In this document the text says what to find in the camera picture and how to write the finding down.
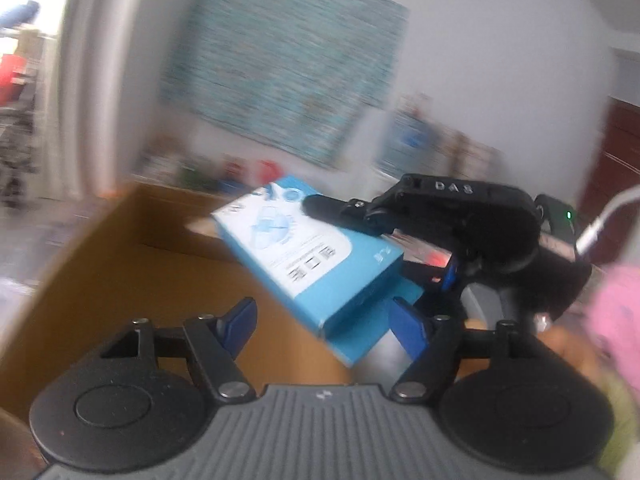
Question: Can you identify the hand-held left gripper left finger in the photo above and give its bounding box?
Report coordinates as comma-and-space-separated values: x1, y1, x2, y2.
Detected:
100, 297, 258, 404

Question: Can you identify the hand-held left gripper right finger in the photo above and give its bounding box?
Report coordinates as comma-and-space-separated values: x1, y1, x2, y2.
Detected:
391, 297, 543, 404

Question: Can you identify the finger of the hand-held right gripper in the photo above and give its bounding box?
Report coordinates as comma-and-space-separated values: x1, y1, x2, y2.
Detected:
400, 255, 460, 315
304, 195, 396, 237

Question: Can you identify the blue face mask box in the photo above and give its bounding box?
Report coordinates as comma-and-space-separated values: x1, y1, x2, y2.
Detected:
210, 175, 426, 367

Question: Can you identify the brown cardboard box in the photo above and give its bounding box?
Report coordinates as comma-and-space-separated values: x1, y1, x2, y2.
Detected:
0, 182, 416, 428

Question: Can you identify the person's right hand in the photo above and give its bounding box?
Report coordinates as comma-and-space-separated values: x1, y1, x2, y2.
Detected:
537, 325, 601, 378

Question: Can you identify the brown wooden door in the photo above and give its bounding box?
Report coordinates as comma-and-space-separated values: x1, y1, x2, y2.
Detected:
577, 49, 640, 263

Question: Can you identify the pink patterned cloth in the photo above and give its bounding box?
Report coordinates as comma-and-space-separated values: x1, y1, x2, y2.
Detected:
585, 264, 640, 393

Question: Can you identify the white curtain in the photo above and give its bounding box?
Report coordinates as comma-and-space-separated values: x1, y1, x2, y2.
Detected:
50, 0, 168, 201

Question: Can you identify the large red bag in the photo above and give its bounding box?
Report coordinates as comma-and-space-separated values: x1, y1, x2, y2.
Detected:
0, 52, 27, 103

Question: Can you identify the white cable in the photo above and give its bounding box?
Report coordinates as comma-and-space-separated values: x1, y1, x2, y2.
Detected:
574, 191, 640, 256

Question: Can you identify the teal floral wall cloth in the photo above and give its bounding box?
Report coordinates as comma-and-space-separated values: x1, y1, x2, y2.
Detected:
160, 0, 409, 169

